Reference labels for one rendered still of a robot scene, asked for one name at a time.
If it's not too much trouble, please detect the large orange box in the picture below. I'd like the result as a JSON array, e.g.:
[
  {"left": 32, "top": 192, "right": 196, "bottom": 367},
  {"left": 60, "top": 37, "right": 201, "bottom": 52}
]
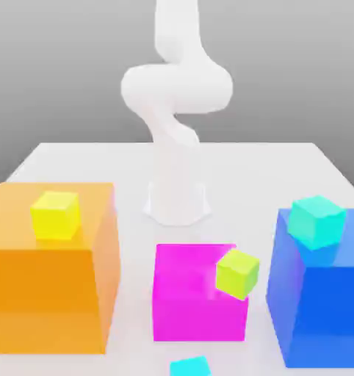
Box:
[{"left": 0, "top": 181, "right": 121, "bottom": 355}]

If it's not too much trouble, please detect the small turquoise cube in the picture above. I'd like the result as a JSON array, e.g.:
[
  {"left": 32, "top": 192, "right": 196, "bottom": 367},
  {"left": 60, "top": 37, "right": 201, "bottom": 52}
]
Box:
[{"left": 287, "top": 195, "right": 347, "bottom": 251}]

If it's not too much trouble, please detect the small lime green cube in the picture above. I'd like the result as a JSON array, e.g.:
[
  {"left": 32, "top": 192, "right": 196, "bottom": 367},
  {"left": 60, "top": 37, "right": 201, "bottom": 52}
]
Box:
[{"left": 215, "top": 248, "right": 261, "bottom": 301}]

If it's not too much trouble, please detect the large blue box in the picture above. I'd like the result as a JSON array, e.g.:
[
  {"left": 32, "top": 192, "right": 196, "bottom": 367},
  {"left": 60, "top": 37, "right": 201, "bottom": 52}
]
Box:
[{"left": 265, "top": 207, "right": 354, "bottom": 369}]

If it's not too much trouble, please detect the small yellow cube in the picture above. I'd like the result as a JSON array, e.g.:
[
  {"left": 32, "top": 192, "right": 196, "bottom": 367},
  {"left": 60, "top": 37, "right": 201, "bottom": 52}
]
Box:
[{"left": 29, "top": 190, "right": 81, "bottom": 241}]

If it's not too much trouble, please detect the small cyan cube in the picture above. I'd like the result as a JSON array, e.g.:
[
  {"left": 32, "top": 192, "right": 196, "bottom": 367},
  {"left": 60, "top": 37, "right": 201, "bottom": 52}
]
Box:
[{"left": 169, "top": 355, "right": 212, "bottom": 376}]

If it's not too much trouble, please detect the large magenta box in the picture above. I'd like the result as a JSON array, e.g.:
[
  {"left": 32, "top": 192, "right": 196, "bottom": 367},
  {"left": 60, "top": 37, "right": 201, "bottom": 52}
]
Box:
[{"left": 152, "top": 243, "right": 250, "bottom": 343}]

